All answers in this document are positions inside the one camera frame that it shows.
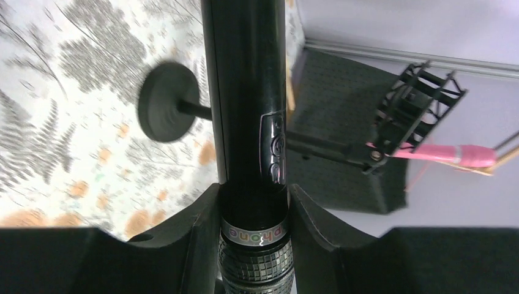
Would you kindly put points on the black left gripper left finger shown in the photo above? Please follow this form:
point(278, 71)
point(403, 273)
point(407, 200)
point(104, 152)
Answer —
point(177, 256)

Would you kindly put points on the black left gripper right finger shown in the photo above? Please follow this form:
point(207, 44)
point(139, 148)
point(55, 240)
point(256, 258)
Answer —
point(331, 256)

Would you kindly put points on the pink microphone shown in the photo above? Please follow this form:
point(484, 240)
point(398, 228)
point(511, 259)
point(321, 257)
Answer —
point(471, 156)

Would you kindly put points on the black microphone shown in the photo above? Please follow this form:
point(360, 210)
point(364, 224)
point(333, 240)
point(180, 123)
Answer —
point(246, 67)

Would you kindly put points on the floral table mat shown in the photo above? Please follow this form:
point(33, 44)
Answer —
point(72, 152)

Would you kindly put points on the round-base mic stand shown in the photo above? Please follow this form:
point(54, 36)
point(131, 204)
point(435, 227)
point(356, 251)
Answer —
point(170, 101)

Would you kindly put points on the dark dotted hanging garment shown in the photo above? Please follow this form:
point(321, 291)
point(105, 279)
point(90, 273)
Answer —
point(336, 99)

